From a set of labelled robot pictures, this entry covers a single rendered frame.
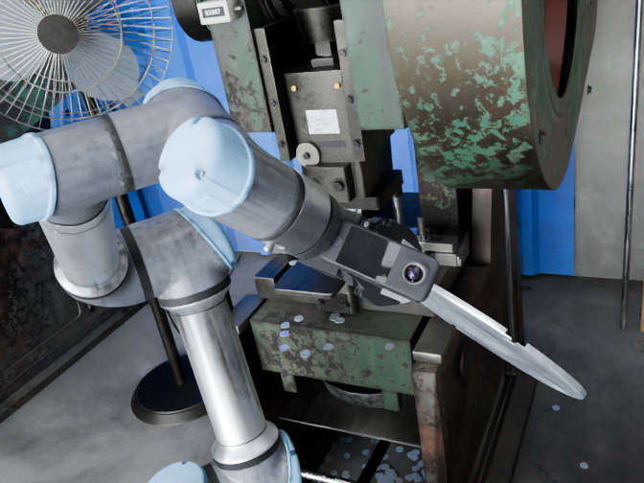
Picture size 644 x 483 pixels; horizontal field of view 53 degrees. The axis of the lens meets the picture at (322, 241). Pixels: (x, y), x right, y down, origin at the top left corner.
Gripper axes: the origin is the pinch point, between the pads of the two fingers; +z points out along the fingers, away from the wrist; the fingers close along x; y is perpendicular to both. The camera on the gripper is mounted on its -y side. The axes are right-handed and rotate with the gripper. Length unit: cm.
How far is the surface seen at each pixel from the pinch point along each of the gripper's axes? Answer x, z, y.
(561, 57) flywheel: -60, 51, 26
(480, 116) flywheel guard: -26.2, 9.4, 8.8
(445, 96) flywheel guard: -26.6, 4.9, 12.4
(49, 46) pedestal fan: -26, -6, 131
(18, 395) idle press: 84, 60, 194
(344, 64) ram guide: -37, 16, 47
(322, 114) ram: -29, 23, 56
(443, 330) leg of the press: 2, 54, 29
